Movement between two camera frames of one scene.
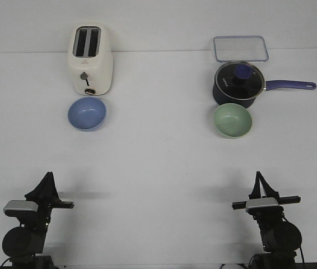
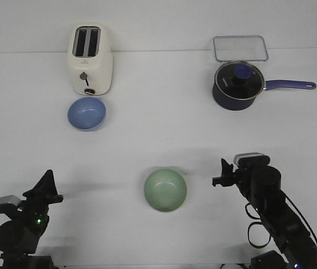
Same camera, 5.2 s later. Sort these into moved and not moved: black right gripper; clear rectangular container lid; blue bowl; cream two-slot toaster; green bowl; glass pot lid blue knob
Moved: black right gripper; green bowl
Not moved: glass pot lid blue knob; clear rectangular container lid; cream two-slot toaster; blue bowl
